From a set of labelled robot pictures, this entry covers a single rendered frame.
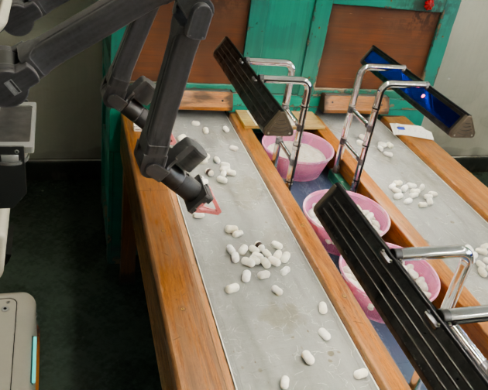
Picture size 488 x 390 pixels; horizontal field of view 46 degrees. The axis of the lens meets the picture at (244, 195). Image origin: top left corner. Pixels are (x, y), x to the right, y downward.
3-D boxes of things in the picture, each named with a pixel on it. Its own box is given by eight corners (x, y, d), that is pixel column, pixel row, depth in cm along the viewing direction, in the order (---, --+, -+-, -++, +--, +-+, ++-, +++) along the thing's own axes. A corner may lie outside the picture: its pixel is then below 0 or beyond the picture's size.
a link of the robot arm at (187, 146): (134, 149, 136) (142, 172, 130) (168, 117, 133) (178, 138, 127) (168, 172, 144) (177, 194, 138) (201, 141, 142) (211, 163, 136)
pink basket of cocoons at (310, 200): (338, 274, 163) (346, 247, 158) (280, 225, 180) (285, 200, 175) (400, 249, 178) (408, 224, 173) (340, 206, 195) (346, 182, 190)
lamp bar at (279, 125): (264, 136, 147) (268, 111, 144) (212, 56, 198) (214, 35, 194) (293, 137, 150) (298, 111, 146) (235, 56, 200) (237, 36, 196)
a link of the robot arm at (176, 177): (150, 168, 140) (153, 180, 135) (170, 149, 138) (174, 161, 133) (170, 183, 143) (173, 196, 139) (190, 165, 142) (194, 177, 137)
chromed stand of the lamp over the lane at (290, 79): (235, 210, 184) (256, 77, 161) (221, 179, 200) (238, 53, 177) (290, 209, 189) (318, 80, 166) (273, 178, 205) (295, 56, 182)
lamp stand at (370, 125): (348, 207, 195) (383, 82, 172) (327, 177, 211) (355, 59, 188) (398, 206, 201) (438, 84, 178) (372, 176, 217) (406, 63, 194)
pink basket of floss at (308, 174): (308, 194, 199) (314, 170, 194) (244, 167, 210) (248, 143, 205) (340, 168, 219) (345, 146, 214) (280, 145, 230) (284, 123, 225)
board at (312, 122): (244, 128, 217) (245, 125, 216) (235, 112, 229) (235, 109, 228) (324, 129, 226) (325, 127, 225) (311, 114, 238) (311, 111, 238)
